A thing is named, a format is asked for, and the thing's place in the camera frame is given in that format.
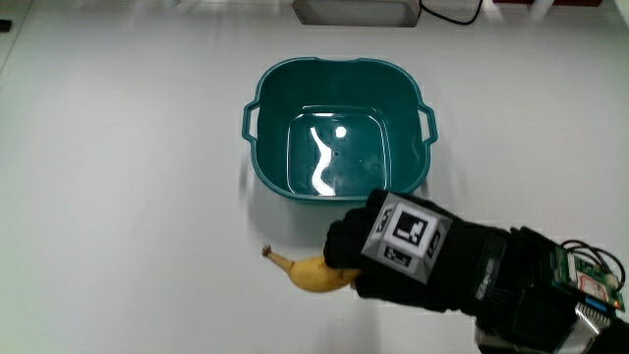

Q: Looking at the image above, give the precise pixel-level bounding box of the black cable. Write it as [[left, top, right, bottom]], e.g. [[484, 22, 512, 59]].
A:
[[420, 0, 486, 27]]

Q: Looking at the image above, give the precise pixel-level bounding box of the teal plastic basin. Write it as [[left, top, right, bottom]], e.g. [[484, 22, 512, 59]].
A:
[[241, 56, 439, 207]]

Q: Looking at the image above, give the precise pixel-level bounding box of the white desk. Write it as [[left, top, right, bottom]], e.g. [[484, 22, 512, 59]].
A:
[[0, 0, 629, 354]]

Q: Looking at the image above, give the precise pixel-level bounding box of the grey metal box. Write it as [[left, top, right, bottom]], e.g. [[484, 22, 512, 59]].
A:
[[291, 0, 423, 29]]

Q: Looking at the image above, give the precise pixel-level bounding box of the person's right hand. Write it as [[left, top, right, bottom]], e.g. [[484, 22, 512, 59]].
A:
[[322, 188, 513, 317]]

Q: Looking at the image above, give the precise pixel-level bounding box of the yellow banana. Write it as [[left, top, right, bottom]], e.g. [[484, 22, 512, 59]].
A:
[[261, 244, 364, 294]]

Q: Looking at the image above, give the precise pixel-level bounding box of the person's right forearm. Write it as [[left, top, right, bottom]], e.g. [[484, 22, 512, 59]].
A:
[[474, 225, 629, 354]]

